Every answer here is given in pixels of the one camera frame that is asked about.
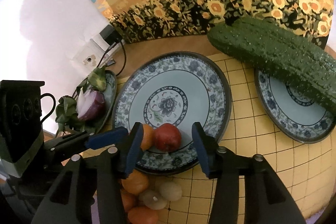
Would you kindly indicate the right blue floral plate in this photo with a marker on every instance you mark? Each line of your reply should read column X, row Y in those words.
column 296, row 115

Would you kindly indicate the brown kiwi fruit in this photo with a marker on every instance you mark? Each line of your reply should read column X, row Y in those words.
column 153, row 200
column 171, row 191

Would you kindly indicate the orange tangerine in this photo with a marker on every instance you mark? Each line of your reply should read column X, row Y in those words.
column 129, row 201
column 136, row 183
column 148, row 137
column 142, row 215

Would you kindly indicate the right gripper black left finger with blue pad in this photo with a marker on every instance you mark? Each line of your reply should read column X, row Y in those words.
column 69, row 198

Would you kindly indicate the large blue floral plate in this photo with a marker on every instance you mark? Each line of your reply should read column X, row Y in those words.
column 178, row 88

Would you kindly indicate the green leafy vegetable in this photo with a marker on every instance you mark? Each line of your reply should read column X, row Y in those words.
column 66, row 114

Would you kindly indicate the red apple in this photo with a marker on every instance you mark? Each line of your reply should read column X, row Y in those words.
column 167, row 138

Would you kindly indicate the black power adapter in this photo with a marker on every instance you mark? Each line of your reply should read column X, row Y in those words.
column 110, row 35

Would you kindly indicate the white wall socket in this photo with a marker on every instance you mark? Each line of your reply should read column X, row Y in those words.
column 93, row 54

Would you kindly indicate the yellow grid board mat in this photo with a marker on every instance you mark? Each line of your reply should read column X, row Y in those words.
column 307, row 170

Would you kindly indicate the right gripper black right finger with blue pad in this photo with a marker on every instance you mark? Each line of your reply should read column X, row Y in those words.
column 267, row 200

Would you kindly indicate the left blue floral plate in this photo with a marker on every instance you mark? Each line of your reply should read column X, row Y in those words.
column 105, row 82

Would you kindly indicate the halved red onion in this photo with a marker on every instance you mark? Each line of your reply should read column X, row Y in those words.
column 89, row 104

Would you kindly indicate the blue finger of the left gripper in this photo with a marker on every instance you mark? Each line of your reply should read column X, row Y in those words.
column 88, row 140

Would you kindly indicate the front green cucumber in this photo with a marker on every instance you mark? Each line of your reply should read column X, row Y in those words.
column 281, row 54

